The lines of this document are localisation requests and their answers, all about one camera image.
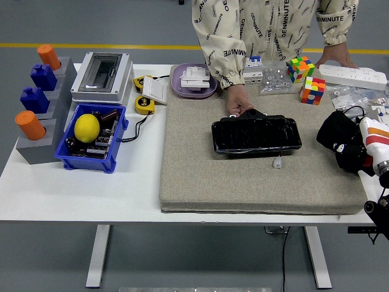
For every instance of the person's left hand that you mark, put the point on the person's left hand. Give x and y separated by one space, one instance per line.
335 56

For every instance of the person's right hand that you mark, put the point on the person's right hand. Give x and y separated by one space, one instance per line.
238 99

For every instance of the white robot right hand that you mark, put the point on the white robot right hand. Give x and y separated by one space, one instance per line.
377 140

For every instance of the black glossy panel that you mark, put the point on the black glossy panel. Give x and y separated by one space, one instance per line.
255 137

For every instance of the black rag with red patch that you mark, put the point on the black rag with red patch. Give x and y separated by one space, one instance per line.
331 134

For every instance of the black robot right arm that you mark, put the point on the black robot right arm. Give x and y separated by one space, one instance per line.
380 210

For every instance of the person's left forearm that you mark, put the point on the person's left forearm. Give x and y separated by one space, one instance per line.
334 30

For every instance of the person's right forearm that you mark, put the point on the person's right forearm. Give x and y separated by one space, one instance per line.
223 61

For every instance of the white power strip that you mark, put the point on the white power strip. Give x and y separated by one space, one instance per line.
349 74

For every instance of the white and blue circuit breaker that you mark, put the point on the white and blue circuit breaker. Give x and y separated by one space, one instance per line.
254 76

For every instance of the multicolour puzzle cube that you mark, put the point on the multicolour puzzle cube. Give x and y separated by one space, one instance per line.
301 70
313 91

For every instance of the clear bag of metal nuts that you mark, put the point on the clear bag of metal nuts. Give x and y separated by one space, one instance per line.
275 80

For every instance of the clear bags of small parts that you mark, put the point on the clear bags of small parts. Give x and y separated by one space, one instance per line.
346 97

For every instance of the stack of white plastic parts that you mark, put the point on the stack of white plastic parts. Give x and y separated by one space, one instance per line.
194 77

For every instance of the purple oval dish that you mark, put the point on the purple oval dish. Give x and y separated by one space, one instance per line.
177 88

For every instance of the small white connector plug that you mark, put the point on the small white connector plug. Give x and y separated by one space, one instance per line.
277 163

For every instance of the person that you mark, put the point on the person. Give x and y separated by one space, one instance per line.
267 24

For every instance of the grey-brown mat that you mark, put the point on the grey-brown mat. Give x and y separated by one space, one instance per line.
212 182

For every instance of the black table control box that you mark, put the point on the black table control box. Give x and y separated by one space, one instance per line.
361 230

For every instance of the yellow tape measure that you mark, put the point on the yellow tape measure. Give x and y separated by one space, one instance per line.
144 105
138 83

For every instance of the white table leg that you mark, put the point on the white table leg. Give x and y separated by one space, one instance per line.
97 258
319 258

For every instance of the yellow lemon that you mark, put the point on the yellow lemon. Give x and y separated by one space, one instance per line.
87 128

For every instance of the blue plastic bin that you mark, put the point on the blue plastic bin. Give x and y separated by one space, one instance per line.
88 165

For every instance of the orange cylinder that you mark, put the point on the orange cylinder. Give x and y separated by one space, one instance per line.
48 56
30 125

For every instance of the blue plastic block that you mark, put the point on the blue plastic block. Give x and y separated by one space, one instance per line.
43 77
34 100

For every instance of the grey stepped block holder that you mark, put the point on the grey stepped block holder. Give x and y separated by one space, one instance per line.
39 152

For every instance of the white wall switch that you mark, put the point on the white wall switch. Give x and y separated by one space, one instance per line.
155 91

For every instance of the metal bracket under table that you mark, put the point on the metal bracket under table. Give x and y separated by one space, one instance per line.
275 230

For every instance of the grey electrical enclosure box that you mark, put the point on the grey electrical enclosure box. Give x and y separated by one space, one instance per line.
100 73

